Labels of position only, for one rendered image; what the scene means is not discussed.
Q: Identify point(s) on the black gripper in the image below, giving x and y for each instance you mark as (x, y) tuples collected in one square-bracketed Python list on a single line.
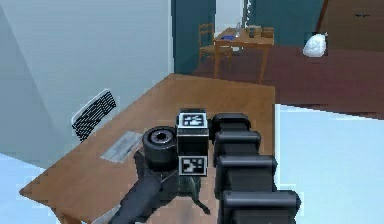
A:
[(160, 148)]

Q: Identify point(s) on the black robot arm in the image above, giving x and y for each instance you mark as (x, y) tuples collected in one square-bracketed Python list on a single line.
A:
[(245, 173)]

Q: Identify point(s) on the grey flat remote control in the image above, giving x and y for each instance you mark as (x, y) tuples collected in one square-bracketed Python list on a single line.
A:
[(121, 146)]

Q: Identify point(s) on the brown wooden desk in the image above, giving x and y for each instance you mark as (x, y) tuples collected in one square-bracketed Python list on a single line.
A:
[(186, 96)]

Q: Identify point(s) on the brown wooden chair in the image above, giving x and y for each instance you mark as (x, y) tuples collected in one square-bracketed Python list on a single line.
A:
[(206, 48)]

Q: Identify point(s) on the blue flat object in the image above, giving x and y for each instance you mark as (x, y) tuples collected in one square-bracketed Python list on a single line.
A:
[(227, 37)]

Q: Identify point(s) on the brown wooden dining table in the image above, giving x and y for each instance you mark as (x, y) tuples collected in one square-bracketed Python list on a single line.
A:
[(246, 41)]

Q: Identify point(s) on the clear glass bottle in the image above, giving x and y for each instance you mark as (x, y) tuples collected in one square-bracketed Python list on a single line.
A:
[(238, 30)]

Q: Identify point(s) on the brown box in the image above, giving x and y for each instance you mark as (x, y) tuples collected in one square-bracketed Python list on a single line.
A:
[(263, 32)]

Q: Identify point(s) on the white rubbish bag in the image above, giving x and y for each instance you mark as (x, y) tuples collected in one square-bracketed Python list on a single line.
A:
[(314, 46)]

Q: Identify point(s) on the brown room door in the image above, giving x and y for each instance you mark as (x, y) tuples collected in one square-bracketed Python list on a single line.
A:
[(353, 30)]

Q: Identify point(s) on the black keyboard white frame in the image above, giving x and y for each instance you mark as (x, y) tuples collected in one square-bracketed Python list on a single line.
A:
[(93, 115)]

